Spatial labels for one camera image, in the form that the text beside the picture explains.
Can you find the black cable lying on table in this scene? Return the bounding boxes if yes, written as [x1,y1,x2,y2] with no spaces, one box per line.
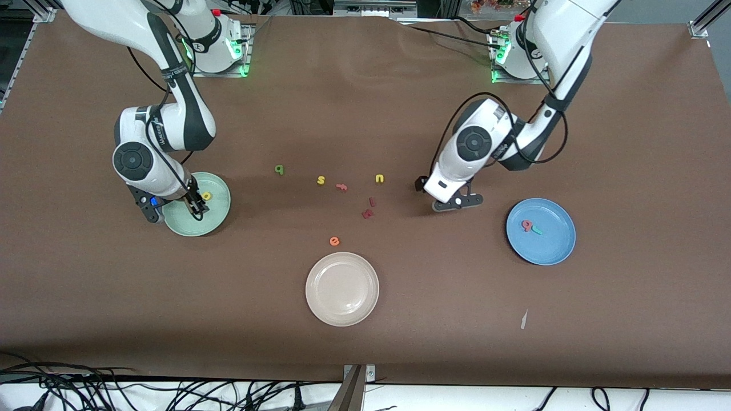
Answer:
[400,23,503,51]

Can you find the aluminium frame rail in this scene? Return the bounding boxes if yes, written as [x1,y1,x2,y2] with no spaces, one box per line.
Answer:
[0,7,58,112]
[688,0,731,39]

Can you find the grey metal beam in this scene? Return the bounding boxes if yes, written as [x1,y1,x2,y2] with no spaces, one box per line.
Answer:
[327,365,364,411]

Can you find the grey metal box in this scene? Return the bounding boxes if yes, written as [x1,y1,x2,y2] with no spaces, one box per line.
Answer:
[333,0,419,19]

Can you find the orange artificial flowers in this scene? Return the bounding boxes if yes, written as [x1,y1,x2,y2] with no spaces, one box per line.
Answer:
[469,0,532,15]

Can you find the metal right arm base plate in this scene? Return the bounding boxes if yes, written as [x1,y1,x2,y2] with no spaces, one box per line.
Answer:
[190,23,253,78]

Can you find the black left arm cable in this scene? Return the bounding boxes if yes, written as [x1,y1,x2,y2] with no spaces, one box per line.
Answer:
[427,91,569,179]

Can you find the brown table cover sheet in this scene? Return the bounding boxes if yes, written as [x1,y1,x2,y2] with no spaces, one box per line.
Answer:
[0,11,731,390]

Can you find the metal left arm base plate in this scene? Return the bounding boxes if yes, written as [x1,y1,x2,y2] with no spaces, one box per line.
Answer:
[490,29,552,86]

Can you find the metal corner bracket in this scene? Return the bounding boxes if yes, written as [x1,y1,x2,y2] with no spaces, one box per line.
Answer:
[343,364,376,383]

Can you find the light green round plate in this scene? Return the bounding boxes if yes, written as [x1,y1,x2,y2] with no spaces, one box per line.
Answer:
[162,172,232,237]

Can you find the blue round plate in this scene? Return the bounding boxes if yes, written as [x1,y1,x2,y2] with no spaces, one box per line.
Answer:
[506,198,577,266]

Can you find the beige round plate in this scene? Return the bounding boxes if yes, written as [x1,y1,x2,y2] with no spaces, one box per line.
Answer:
[305,252,380,327]

